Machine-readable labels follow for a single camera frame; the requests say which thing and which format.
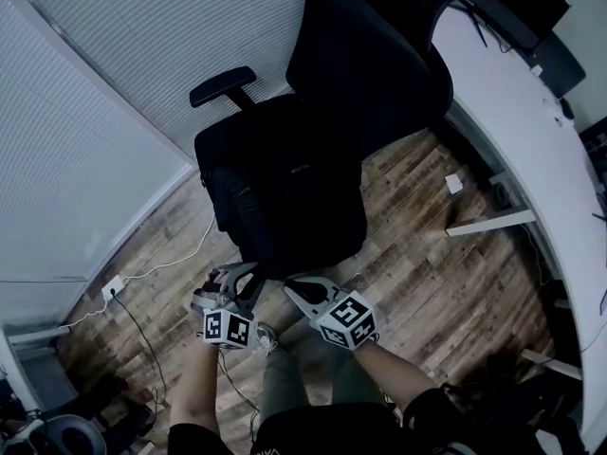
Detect person's right forearm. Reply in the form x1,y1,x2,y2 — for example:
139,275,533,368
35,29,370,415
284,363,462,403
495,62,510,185
353,343,440,414

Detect white power cable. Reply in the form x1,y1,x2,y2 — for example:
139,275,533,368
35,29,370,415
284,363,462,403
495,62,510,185
59,213,218,330

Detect black mesh office chair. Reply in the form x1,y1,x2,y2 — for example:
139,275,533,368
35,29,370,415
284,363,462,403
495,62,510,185
188,0,456,170

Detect person's left forearm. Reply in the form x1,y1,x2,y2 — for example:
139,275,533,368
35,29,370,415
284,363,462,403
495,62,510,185
168,346,222,438

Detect white power strip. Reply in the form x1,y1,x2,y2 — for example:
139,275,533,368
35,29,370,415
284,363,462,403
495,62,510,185
101,275,126,302

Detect person's left hand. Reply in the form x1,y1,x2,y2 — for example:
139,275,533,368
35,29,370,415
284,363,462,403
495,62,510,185
203,267,232,299

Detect black power cable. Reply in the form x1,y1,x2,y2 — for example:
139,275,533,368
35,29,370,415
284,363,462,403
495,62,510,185
112,291,168,410

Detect white curved desk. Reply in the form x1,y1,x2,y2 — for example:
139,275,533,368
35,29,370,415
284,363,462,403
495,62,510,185
432,0,607,445

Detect thin grey cable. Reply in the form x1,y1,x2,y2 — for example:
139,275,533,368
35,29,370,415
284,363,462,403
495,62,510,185
216,348,263,419

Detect black backpack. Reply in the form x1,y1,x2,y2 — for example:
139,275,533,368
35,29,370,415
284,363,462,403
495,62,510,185
193,95,370,282

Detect person's grey trousers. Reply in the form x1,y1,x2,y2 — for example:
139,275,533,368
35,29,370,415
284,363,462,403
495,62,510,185
258,343,385,426

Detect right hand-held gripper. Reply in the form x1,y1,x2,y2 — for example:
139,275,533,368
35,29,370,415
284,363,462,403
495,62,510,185
283,275,380,352

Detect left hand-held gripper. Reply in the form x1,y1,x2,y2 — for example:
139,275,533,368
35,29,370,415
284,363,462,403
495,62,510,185
190,261,266,352

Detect person's black shirt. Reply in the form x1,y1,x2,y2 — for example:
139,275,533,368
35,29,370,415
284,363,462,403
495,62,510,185
166,381,537,455

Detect small white table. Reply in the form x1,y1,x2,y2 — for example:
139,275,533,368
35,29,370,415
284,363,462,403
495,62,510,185
0,322,72,414

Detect white window blind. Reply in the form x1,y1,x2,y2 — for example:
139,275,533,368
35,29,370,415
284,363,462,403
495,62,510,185
11,0,328,160
0,0,196,283

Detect black computer monitor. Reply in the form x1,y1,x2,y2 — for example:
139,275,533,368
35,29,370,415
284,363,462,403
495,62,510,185
452,0,572,52
579,117,607,179

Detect person's left shoe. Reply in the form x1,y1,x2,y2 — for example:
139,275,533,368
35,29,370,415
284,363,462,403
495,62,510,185
254,322,281,358

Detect white window frame post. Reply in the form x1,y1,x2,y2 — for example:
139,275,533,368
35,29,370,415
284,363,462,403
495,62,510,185
0,0,198,173

